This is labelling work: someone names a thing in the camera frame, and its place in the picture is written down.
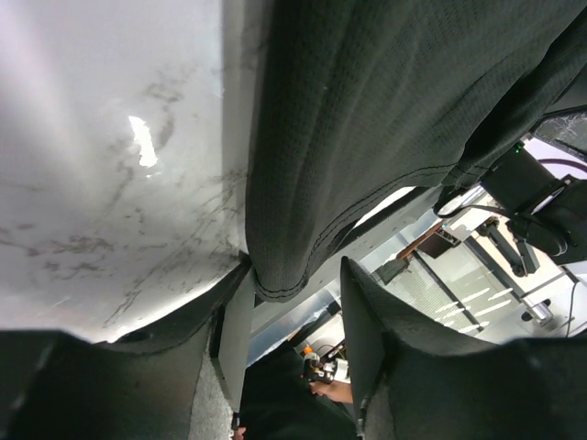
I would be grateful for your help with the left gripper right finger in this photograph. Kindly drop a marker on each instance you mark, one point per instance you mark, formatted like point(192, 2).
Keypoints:
point(414, 378)

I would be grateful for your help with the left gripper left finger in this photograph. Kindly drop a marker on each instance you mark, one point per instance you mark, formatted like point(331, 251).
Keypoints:
point(177, 378)

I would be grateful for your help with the black t shirt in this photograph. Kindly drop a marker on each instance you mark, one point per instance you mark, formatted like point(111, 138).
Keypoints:
point(361, 98)

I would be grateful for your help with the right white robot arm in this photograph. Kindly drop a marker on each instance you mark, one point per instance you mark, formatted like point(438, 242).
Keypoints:
point(543, 211)

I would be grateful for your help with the person in background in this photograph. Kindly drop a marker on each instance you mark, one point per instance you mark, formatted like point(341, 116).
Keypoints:
point(277, 403)

